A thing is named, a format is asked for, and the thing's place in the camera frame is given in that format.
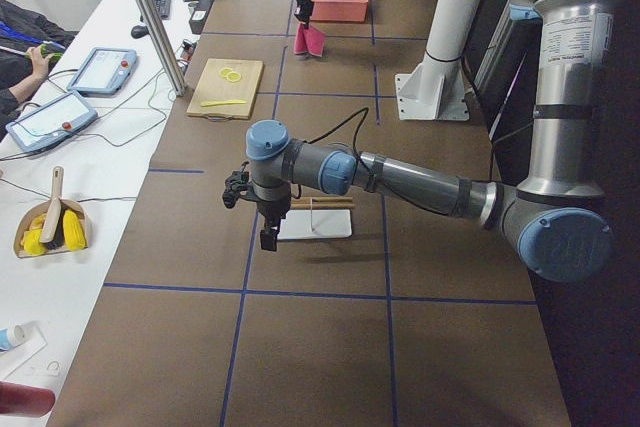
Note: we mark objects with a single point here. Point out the pink cloth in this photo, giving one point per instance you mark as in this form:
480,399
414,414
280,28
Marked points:
309,40

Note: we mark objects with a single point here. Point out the person's forearm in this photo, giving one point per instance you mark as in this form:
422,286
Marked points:
12,97

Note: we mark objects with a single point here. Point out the person's hand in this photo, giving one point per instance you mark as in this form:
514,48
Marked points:
40,63

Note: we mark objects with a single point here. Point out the pink plastic bin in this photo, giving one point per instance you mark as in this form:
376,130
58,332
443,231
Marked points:
339,10

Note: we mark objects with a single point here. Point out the white rack tray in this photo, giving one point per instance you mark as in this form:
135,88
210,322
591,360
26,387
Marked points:
332,224

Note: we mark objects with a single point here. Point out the wooden rack rod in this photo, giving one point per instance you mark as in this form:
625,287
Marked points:
322,199
322,206

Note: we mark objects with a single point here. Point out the bamboo cutting board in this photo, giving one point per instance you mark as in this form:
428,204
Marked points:
212,86

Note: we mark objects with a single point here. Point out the yellow plastic knife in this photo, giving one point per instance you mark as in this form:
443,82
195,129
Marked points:
212,103

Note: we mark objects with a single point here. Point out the black computer mouse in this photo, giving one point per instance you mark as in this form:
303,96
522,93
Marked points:
139,31

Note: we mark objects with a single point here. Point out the beige dustpan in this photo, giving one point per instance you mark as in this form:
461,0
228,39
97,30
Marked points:
40,209

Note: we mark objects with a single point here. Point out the yellow corn toy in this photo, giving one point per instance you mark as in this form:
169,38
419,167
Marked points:
31,238
73,232

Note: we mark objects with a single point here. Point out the blue teach pendant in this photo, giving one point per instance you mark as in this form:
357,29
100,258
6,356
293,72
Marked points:
52,123
104,72

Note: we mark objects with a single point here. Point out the beige hand brush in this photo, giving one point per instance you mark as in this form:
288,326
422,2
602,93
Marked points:
52,235

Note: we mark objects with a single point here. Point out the white blue tube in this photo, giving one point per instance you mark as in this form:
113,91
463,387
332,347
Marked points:
12,337

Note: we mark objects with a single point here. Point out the red cylinder object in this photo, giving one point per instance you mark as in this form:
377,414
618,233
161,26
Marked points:
26,401

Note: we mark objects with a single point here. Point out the white rack wire stand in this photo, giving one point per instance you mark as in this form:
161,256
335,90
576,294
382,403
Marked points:
313,216

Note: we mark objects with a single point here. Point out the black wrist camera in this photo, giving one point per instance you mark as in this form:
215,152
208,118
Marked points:
235,185

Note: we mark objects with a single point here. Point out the aluminium frame post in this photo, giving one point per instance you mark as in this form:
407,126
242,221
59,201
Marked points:
162,45

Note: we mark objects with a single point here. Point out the white pillar mount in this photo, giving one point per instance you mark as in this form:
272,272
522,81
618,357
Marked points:
434,90

